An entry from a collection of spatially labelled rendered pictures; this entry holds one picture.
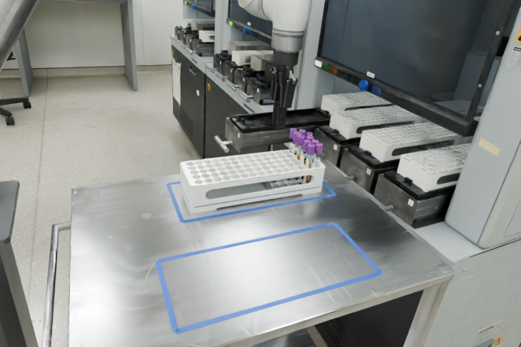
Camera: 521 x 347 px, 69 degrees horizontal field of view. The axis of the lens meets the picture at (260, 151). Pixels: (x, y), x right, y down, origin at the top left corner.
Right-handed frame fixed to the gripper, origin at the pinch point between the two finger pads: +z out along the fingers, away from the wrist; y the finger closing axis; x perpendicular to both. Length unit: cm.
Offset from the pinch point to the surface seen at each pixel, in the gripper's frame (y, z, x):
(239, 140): -0.7, 6.5, 13.3
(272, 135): -2.2, 5.5, 2.8
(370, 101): -0.4, -2.2, -35.4
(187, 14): 184, -6, -21
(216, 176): -34.3, -2.9, 32.4
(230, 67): 72, 4, -11
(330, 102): 4.0, -1.4, -21.8
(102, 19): 355, 24, 23
